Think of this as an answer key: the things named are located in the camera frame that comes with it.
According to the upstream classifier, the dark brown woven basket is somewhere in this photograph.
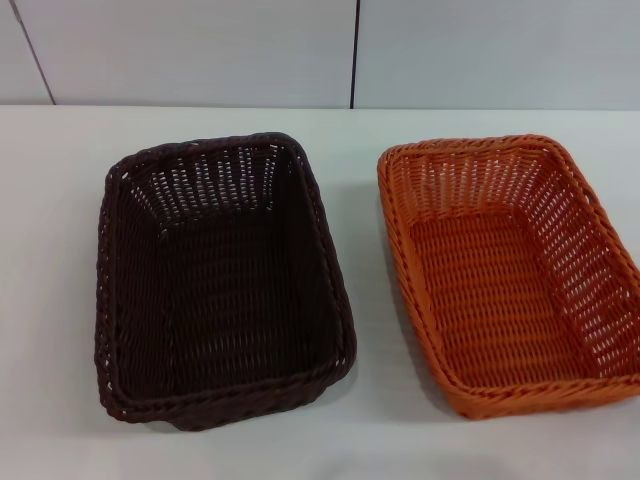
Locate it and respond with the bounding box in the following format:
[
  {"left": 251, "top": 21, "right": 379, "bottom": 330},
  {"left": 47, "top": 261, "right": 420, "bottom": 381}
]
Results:
[{"left": 93, "top": 131, "right": 360, "bottom": 432}]

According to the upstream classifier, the orange woven basket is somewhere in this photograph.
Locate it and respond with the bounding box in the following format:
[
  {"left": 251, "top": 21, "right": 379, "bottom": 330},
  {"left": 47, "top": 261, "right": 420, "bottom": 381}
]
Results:
[{"left": 377, "top": 133, "right": 640, "bottom": 421}]

